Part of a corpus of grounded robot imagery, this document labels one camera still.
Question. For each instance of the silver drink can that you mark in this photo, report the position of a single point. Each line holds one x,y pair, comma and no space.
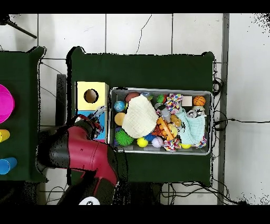
157,105
191,114

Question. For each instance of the wooden box with three holes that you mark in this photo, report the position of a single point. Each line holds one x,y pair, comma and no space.
101,103

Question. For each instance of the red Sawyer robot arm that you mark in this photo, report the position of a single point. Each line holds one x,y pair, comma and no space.
84,152

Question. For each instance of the blue and white plastic packet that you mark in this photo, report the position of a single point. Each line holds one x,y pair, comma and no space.
98,113

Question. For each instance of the yellow cup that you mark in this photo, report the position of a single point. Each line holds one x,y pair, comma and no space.
4,135

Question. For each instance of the orange mini basketball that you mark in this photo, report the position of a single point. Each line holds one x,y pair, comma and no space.
199,100

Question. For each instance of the cream waffle cloth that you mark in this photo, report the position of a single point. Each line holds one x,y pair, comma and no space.
140,117

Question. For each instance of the blue globe ball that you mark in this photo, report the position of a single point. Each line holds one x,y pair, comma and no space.
119,106

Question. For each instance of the colourful spotted cloth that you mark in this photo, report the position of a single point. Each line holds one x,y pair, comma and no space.
174,101

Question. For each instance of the pink bowl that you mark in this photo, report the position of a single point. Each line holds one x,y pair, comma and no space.
5,103

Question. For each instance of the plain wooden block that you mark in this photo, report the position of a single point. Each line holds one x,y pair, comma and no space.
187,101

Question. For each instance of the dark green table cloth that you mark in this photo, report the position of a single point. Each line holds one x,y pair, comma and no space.
21,84
143,69

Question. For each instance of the orange plastic toy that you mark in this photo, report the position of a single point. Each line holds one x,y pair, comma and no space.
165,129

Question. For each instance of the black tripod leg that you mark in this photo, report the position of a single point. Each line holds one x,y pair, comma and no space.
21,29

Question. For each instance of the blue cup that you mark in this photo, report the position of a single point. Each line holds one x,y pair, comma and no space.
7,165

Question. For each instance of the brown toy football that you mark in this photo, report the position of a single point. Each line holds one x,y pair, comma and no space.
131,96

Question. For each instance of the mint green cloth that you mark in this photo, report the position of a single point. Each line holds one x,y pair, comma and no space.
194,129

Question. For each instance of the clear mesh bin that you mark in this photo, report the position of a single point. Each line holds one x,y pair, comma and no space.
168,150

